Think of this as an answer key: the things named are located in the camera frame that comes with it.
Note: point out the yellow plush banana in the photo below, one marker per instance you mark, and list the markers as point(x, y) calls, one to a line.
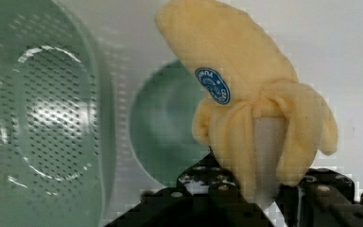
point(246, 77)

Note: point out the green mug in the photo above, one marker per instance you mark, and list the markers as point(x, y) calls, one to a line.
point(160, 123)

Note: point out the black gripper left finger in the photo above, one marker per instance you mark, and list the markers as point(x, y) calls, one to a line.
point(206, 195)

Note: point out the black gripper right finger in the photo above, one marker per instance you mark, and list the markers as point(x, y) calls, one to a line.
point(323, 198)

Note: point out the green perforated colander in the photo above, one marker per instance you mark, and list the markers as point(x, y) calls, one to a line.
point(56, 146)

